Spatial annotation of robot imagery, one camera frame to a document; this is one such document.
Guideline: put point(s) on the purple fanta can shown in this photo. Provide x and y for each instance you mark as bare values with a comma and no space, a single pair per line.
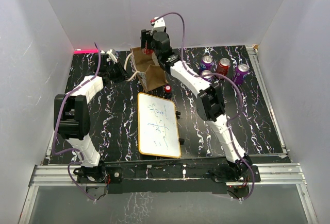
205,63

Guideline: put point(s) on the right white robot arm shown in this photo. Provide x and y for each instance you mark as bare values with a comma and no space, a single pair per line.
209,99

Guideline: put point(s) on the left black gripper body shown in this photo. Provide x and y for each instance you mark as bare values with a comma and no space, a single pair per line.
112,70

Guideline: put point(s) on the red can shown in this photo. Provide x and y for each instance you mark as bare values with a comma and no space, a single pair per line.
223,66

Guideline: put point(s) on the brown canvas bag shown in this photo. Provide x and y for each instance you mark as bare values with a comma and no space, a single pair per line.
146,69

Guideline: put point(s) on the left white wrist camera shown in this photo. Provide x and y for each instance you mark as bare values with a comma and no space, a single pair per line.
111,56

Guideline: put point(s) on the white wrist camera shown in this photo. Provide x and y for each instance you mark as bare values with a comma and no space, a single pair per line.
158,25
111,56

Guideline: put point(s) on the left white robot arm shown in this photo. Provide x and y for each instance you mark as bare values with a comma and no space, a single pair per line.
71,116

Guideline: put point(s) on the pink tape strip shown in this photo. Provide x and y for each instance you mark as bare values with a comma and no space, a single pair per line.
86,51

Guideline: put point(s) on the black board clip lower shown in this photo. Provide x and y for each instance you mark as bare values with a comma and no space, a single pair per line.
181,141

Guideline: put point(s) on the white dry-erase board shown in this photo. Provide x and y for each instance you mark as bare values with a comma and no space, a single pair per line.
157,127

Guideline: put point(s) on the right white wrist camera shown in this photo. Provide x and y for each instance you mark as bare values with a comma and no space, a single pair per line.
158,25

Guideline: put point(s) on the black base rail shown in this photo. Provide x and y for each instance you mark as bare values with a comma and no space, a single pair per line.
212,174

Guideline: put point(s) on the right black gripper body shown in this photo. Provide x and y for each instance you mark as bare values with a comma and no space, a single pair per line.
157,52

